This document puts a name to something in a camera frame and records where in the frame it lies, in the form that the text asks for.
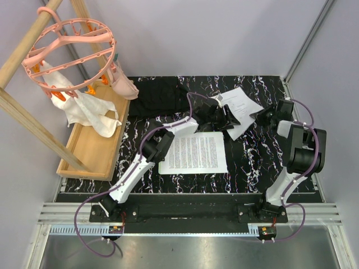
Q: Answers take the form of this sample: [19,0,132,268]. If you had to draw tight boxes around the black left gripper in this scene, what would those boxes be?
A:
[206,105,239,131]

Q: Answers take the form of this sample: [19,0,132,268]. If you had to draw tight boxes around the white paper stack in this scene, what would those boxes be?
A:
[220,87,263,140]

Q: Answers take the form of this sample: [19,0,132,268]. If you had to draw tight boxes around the green clipboard folder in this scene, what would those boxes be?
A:
[158,161,169,175]

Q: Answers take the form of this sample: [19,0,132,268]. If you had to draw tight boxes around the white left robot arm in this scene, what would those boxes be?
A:
[98,97,241,222]

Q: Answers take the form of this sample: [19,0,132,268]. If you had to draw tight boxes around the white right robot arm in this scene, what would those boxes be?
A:
[246,98,326,222]

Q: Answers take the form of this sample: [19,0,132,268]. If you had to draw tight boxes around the black marble pattern mat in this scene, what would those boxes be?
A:
[60,76,286,195]

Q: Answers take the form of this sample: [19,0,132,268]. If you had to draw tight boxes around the black cloth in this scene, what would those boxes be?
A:
[128,77,190,118]

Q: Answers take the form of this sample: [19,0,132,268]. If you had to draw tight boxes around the pink bra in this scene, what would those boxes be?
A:
[111,62,139,100]

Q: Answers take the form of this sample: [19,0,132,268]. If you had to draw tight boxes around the wooden tray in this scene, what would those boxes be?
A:
[57,81,130,181]

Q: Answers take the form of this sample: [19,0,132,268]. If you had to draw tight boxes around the white towel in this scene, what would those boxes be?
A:
[42,60,123,138]

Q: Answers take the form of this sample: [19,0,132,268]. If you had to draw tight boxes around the pink round clothes hanger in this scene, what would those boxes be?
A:
[22,6,116,101]

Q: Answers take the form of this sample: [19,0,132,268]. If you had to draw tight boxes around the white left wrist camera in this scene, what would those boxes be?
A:
[213,94,223,108]

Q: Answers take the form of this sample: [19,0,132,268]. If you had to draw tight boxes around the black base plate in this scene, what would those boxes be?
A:
[89,193,288,236]

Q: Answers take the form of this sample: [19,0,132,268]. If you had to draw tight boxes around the aluminium corner post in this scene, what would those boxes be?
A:
[283,0,337,84]

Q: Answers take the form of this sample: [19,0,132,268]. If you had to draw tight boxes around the grey slotted cable duct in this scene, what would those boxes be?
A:
[49,225,259,237]

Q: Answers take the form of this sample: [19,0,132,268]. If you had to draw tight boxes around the wooden rack frame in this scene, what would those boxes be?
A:
[0,0,98,170]

